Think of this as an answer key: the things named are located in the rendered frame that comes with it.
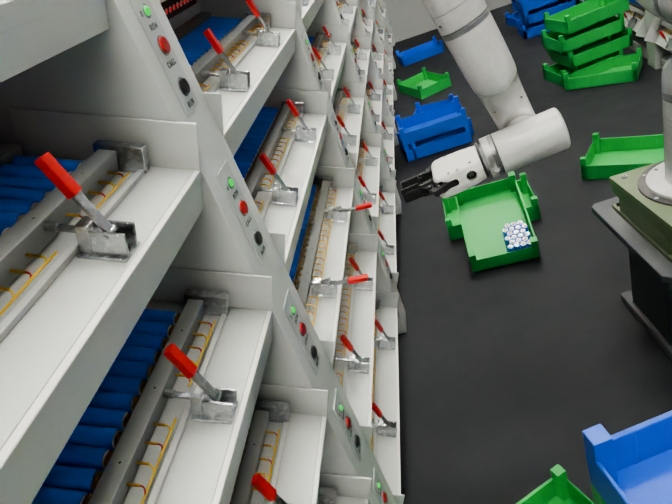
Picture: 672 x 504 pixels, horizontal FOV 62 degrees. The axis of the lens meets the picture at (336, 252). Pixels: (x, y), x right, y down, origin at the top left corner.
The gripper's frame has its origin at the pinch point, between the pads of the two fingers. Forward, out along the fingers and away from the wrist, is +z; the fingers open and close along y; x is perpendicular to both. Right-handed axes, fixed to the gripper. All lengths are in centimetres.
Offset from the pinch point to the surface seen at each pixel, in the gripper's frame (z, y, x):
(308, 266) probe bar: 19.4, -22.8, 4.2
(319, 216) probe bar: 19.4, -4.1, 4.2
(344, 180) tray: 16.3, 15.4, 1.6
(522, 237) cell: -17, 39, -47
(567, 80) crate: -60, 162, -55
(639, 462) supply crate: -20, -68, -6
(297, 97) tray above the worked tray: 16.6, 15.3, 24.2
